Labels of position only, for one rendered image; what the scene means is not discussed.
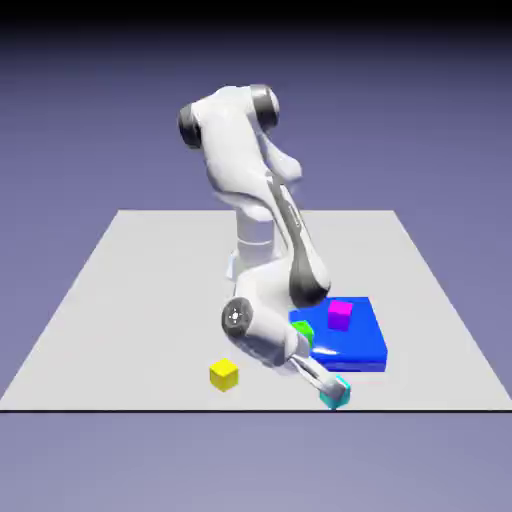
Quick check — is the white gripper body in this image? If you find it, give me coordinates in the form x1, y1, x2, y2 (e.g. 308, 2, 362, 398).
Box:
288, 354, 348, 400

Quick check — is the small cyan cube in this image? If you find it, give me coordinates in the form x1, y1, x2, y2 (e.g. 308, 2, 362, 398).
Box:
318, 374, 352, 412

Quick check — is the small green cube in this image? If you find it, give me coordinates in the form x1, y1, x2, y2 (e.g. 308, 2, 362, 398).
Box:
290, 319, 316, 348

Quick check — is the small magenta cube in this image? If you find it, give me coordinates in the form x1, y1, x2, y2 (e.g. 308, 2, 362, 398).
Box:
327, 299, 354, 332

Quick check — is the small yellow cube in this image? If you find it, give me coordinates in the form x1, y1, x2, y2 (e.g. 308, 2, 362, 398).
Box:
208, 357, 240, 393

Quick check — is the large blue box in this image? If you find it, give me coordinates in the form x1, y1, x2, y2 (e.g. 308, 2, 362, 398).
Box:
288, 296, 389, 374

